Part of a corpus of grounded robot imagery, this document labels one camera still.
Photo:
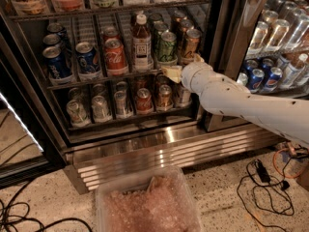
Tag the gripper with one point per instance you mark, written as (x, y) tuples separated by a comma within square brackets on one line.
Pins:
[(189, 75)]

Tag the orange soda can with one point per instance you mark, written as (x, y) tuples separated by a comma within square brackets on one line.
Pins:
[(183, 27), (190, 44), (176, 17)]

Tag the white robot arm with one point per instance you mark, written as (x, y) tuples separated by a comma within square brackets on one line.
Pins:
[(220, 95)]

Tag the bottom shelf orange can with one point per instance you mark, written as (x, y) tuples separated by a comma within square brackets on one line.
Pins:
[(164, 97)]

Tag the front green soda can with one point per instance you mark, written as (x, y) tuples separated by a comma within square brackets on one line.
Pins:
[(167, 47)]

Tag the green soda can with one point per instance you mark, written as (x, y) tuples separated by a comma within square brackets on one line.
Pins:
[(158, 29), (167, 47), (154, 18)]

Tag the bottom shelf tea bottle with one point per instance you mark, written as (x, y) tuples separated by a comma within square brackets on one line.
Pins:
[(183, 96)]

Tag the bottom shelf red can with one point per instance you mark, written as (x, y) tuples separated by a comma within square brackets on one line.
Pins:
[(143, 100)]

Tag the brown tea bottle middle shelf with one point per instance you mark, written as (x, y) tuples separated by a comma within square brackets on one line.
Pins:
[(141, 44)]

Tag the rear green soda can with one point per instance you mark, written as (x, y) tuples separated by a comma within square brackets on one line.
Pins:
[(154, 18)]

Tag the front red cola can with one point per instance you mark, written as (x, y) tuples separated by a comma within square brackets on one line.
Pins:
[(115, 57)]

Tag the shelf silver can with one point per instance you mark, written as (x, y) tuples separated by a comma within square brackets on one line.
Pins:
[(101, 112), (78, 115), (123, 110)]

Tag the rear red cola can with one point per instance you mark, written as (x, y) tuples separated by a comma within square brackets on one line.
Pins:
[(110, 33)]

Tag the blue pepsi can centre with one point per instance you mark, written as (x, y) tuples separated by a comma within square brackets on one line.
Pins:
[(87, 58)]

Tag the blue pepsi can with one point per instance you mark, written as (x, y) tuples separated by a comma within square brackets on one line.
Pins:
[(56, 62), (87, 58)]

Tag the fridge glass door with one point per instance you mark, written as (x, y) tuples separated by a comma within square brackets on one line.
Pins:
[(261, 44)]

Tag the bottom shelf left silver can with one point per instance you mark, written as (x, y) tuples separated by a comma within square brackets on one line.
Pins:
[(78, 115)]

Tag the front left blue pepsi can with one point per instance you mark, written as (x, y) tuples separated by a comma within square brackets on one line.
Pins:
[(56, 62)]

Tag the stainless steel fridge grille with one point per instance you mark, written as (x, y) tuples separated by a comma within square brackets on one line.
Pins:
[(94, 164)]

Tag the rear left pepsi can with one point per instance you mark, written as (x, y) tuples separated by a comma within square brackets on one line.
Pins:
[(57, 28)]

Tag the clear plastic bin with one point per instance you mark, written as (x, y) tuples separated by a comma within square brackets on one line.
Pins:
[(155, 200)]

